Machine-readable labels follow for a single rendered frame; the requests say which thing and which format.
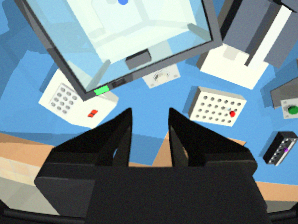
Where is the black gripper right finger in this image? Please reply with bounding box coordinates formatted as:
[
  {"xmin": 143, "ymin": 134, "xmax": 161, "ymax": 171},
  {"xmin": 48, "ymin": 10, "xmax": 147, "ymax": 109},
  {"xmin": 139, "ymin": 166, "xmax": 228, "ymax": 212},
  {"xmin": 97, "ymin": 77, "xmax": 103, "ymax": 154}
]
[{"xmin": 168, "ymin": 107, "xmax": 258, "ymax": 176}]

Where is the white block with rows of round holes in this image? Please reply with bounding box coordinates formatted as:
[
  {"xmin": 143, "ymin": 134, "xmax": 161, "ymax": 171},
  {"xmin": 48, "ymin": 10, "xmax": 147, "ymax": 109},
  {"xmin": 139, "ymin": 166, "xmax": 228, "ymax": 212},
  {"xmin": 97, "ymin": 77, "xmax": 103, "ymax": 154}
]
[{"xmin": 39, "ymin": 68, "xmax": 119, "ymax": 129}]

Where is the black rectangular block with grey bar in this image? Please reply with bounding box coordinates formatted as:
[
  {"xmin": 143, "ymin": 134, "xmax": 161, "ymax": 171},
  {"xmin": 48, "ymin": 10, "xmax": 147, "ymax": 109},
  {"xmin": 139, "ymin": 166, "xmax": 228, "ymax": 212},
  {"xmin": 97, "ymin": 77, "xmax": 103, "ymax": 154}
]
[{"xmin": 263, "ymin": 131, "xmax": 298, "ymax": 166}]

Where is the blue bench mat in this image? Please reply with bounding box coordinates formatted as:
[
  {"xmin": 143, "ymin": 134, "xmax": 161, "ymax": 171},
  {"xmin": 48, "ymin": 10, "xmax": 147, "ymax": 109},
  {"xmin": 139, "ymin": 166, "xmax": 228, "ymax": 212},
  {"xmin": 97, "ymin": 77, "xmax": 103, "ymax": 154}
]
[{"xmin": 0, "ymin": 0, "xmax": 298, "ymax": 185}]

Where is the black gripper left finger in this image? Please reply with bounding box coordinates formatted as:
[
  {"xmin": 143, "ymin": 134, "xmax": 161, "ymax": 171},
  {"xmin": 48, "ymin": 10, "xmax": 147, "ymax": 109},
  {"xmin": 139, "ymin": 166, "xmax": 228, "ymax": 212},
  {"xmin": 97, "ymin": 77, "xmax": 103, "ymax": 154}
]
[{"xmin": 43, "ymin": 107, "xmax": 133, "ymax": 166}]

